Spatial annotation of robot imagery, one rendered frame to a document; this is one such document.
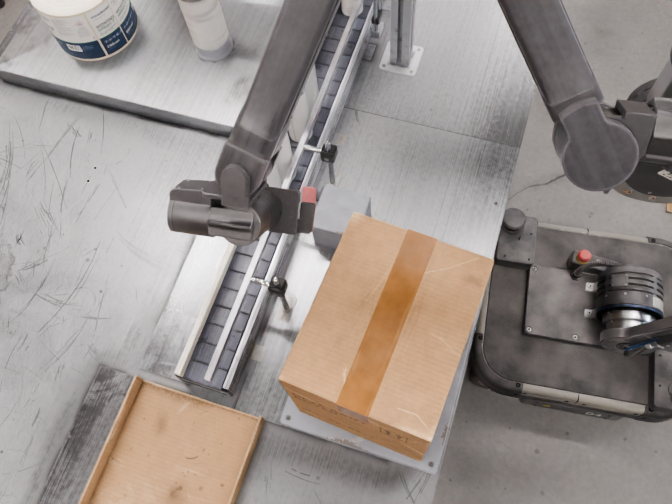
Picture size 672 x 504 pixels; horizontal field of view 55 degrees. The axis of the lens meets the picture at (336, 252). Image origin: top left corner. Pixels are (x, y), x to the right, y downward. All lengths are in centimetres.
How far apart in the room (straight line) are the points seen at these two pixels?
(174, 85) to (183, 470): 85
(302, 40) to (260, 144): 13
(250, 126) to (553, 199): 175
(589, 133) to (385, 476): 75
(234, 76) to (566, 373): 119
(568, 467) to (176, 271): 132
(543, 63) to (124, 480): 101
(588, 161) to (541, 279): 127
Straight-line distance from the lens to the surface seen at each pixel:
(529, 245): 200
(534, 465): 212
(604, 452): 218
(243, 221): 83
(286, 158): 130
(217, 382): 125
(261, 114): 78
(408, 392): 96
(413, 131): 149
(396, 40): 154
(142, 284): 141
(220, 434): 128
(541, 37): 73
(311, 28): 75
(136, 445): 132
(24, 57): 179
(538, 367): 193
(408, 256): 103
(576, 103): 73
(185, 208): 86
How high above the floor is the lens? 206
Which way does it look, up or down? 66 degrees down
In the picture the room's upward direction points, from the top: 9 degrees counter-clockwise
